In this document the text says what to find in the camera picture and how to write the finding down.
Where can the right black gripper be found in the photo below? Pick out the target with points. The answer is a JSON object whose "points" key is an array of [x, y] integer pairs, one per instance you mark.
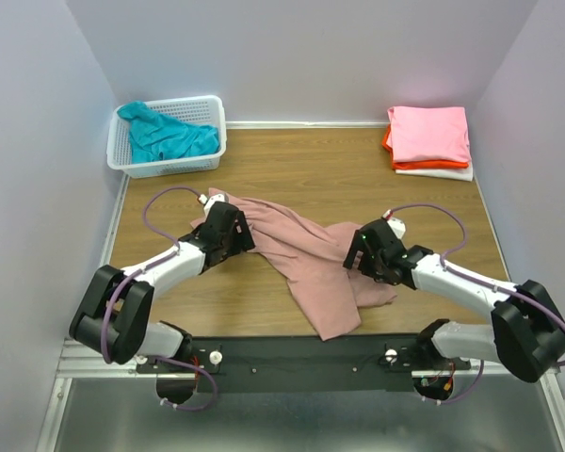
{"points": [[358, 243]]}

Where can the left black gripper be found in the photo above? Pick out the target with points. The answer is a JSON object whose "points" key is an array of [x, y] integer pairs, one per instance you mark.
{"points": [[243, 240]]}

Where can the dusty pink graphic t-shirt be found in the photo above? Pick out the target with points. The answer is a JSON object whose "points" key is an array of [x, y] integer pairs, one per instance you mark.
{"points": [[311, 257]]}

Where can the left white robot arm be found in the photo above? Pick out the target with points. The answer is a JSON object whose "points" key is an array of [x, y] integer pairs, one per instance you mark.
{"points": [[113, 316]]}

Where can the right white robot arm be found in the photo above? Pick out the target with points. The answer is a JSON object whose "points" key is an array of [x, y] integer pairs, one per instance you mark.
{"points": [[523, 330]]}

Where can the folded orange t-shirt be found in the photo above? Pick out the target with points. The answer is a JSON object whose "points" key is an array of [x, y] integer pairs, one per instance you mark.
{"points": [[434, 164]]}

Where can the folded white t-shirt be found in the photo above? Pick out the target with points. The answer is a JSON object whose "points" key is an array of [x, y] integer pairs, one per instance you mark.
{"points": [[465, 175]]}

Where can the teal t-shirt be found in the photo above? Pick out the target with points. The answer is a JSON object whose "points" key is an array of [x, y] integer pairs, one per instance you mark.
{"points": [[156, 137]]}

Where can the white plastic laundry basket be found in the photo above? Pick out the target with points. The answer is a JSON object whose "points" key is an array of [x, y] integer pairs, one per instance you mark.
{"points": [[197, 110]]}

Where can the folded light pink t-shirt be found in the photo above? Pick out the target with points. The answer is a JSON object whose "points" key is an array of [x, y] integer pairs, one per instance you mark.
{"points": [[419, 134]]}

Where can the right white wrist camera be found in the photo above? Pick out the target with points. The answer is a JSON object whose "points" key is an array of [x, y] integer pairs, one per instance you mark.
{"points": [[396, 224]]}

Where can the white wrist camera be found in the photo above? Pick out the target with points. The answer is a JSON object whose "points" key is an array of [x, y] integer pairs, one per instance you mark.
{"points": [[396, 224], [207, 202]]}

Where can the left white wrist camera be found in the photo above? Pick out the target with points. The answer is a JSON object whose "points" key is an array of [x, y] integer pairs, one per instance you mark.
{"points": [[207, 202]]}

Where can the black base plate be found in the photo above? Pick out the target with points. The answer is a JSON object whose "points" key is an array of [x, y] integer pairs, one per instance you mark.
{"points": [[303, 364]]}

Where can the aluminium frame rail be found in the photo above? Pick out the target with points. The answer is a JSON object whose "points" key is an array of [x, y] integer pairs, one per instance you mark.
{"points": [[79, 362]]}

